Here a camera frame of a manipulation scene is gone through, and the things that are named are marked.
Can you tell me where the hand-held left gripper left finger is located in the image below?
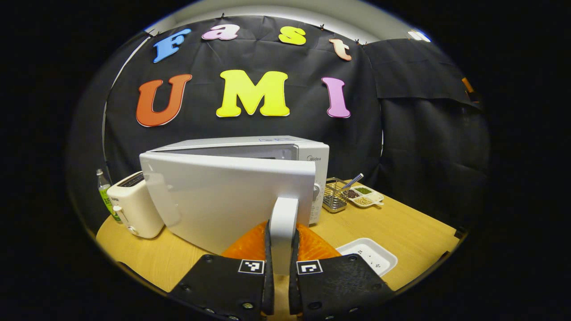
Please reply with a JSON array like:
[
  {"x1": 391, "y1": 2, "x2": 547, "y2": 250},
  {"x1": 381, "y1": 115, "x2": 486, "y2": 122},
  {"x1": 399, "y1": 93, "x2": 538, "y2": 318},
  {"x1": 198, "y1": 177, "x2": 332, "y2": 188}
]
[{"x1": 169, "y1": 222, "x2": 275, "y2": 321}]

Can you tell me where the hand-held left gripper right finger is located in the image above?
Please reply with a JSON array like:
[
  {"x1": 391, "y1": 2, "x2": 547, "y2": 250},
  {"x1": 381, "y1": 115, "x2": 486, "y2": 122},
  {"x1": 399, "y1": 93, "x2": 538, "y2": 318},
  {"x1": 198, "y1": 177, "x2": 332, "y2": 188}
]
[{"x1": 289, "y1": 223, "x2": 395, "y2": 321}]

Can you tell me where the white rectangular food plate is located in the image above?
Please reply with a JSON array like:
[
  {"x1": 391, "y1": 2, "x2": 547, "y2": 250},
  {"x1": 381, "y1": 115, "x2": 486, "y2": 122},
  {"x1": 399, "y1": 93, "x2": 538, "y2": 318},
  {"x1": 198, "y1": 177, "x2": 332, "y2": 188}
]
[{"x1": 335, "y1": 238, "x2": 398, "y2": 277}]

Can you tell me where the white microwave oven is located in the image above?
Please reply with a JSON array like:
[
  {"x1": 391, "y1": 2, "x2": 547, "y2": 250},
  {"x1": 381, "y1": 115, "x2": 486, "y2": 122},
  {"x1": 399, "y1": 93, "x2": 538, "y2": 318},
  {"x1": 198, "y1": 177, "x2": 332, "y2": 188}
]
[{"x1": 139, "y1": 136, "x2": 330, "y2": 276}]

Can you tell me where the white divided grain dish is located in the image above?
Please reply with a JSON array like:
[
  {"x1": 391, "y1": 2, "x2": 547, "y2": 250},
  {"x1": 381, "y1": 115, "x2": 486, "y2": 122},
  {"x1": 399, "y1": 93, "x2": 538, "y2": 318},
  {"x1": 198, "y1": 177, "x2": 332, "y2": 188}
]
[{"x1": 346, "y1": 184, "x2": 384, "y2": 209}]

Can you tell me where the striped straw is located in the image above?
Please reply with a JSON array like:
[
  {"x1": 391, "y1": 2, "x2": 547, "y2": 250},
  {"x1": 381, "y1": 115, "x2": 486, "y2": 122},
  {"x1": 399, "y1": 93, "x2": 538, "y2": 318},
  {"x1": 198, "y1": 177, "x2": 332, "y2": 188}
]
[{"x1": 340, "y1": 173, "x2": 364, "y2": 193}]

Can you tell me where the white toaster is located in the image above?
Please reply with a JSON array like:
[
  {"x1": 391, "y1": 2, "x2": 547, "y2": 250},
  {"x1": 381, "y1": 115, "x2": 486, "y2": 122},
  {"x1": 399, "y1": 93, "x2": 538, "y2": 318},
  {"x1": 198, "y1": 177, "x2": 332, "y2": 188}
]
[{"x1": 107, "y1": 172, "x2": 165, "y2": 239}]

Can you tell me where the green label drink bottle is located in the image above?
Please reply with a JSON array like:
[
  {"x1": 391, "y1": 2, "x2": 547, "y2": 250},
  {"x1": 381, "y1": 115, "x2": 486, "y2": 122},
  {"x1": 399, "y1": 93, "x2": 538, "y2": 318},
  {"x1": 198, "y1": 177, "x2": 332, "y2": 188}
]
[{"x1": 96, "y1": 169, "x2": 122, "y2": 223}]

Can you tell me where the black backdrop cloth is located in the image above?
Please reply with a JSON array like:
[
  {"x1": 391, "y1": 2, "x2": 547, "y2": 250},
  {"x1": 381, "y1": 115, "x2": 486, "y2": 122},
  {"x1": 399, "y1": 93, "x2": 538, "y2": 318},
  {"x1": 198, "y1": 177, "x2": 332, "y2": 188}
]
[{"x1": 67, "y1": 16, "x2": 491, "y2": 232}]

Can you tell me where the metal wire basket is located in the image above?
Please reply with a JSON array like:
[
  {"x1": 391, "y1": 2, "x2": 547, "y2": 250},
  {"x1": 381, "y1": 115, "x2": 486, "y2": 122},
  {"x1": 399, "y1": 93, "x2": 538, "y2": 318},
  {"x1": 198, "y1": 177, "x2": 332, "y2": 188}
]
[{"x1": 322, "y1": 177, "x2": 351, "y2": 213}]

